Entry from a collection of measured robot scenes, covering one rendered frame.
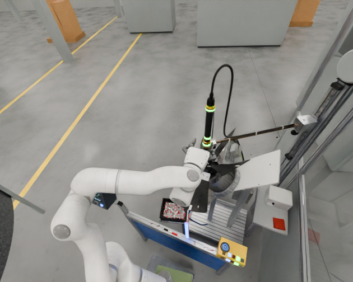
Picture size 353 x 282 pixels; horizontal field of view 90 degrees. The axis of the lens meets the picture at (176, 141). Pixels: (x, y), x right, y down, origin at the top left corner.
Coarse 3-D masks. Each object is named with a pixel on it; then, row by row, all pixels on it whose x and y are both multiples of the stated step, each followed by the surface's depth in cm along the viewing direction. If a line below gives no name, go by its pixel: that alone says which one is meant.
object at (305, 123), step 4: (300, 116) 106; (304, 116) 106; (308, 116) 106; (312, 116) 106; (296, 120) 107; (300, 120) 104; (304, 120) 104; (308, 120) 104; (312, 120) 104; (316, 120) 103; (300, 124) 104; (304, 124) 102; (308, 124) 103; (312, 124) 103; (296, 128) 108; (300, 128) 105; (304, 128) 105; (308, 128) 106; (312, 128) 106; (300, 132) 107
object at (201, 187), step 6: (204, 180) 124; (198, 186) 122; (204, 186) 121; (198, 192) 119; (204, 192) 119; (192, 198) 118; (198, 198) 117; (204, 198) 116; (192, 204) 116; (198, 204) 114; (204, 204) 113; (192, 210) 113; (198, 210) 111; (204, 210) 110
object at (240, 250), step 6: (222, 240) 109; (228, 240) 109; (234, 246) 106; (240, 246) 106; (228, 252) 105; (234, 252) 104; (240, 252) 104; (246, 252) 104; (228, 258) 103; (240, 258) 102; (234, 264) 107; (240, 264) 101
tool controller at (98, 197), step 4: (100, 192) 116; (96, 196) 121; (100, 196) 118; (104, 196) 119; (108, 196) 123; (112, 196) 127; (116, 196) 132; (96, 200) 124; (100, 200) 121; (104, 200) 120; (108, 200) 124; (112, 200) 129; (96, 204) 128; (104, 204) 123; (108, 204) 125; (104, 208) 126; (108, 208) 126
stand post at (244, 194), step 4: (252, 188) 130; (240, 192) 158; (244, 192) 139; (248, 192) 136; (240, 196) 150; (244, 196) 145; (240, 200) 150; (244, 200) 147; (236, 204) 163; (240, 204) 157; (236, 208) 163; (240, 208) 160; (232, 212) 185; (236, 212) 170; (232, 216) 179; (236, 216) 175; (228, 220) 203; (232, 220) 189; (228, 224) 199; (232, 224) 194
